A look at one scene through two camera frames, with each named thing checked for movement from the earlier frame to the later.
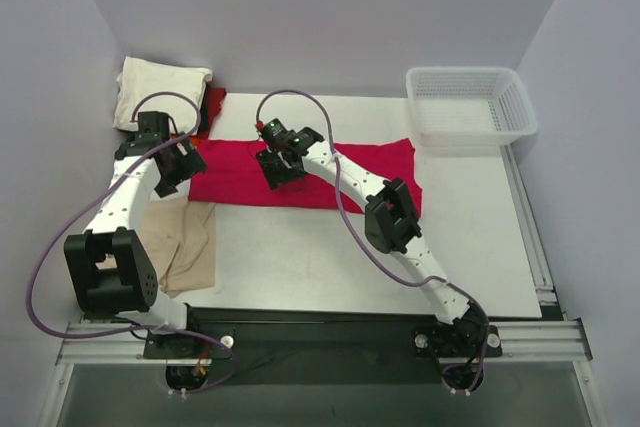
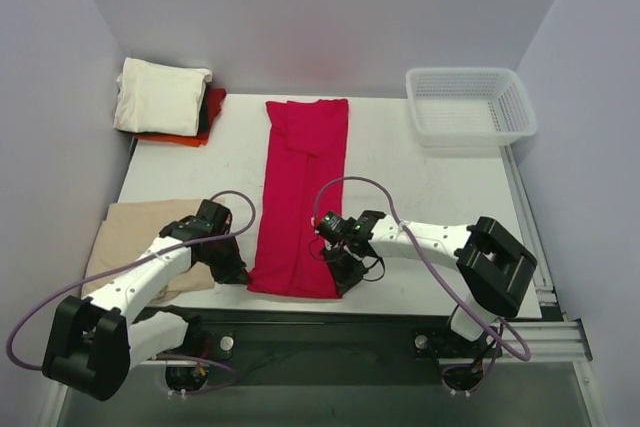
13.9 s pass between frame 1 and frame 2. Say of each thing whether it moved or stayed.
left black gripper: moved
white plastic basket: stayed
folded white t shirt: stayed
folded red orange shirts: stayed
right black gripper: moved
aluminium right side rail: stayed
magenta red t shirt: moved
